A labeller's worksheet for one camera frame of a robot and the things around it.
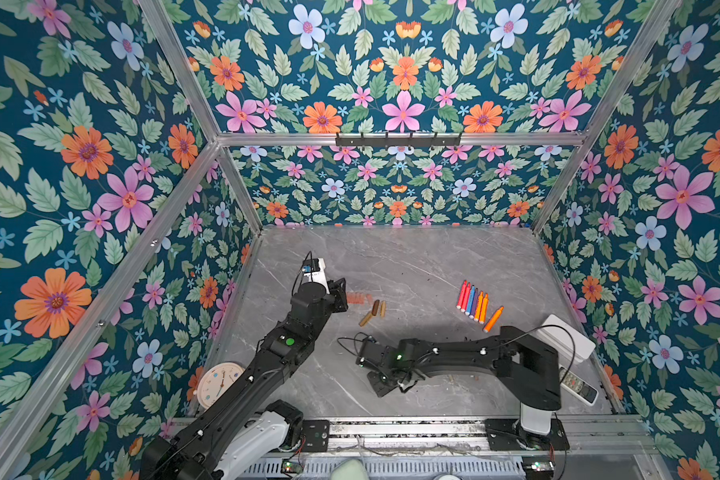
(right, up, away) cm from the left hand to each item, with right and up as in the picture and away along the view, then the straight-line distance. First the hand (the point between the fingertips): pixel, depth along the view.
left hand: (345, 274), depth 75 cm
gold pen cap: (+9, -12, +21) cm, 26 cm away
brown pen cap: (+7, -12, +21) cm, 26 cm away
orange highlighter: (+41, -12, +21) cm, 48 cm away
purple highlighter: (+40, -11, +23) cm, 47 cm away
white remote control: (+64, -32, +4) cm, 72 cm away
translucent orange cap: (+5, -10, +24) cm, 26 cm away
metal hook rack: (+15, +41, +18) cm, 47 cm away
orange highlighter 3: (+45, -15, +19) cm, 51 cm away
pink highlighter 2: (+38, -10, +23) cm, 45 cm away
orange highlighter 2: (+43, -13, +20) cm, 49 cm away
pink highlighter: (+36, -9, +24) cm, 44 cm away
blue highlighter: (+39, -10, +23) cm, 47 cm away
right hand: (+7, -31, +7) cm, 32 cm away
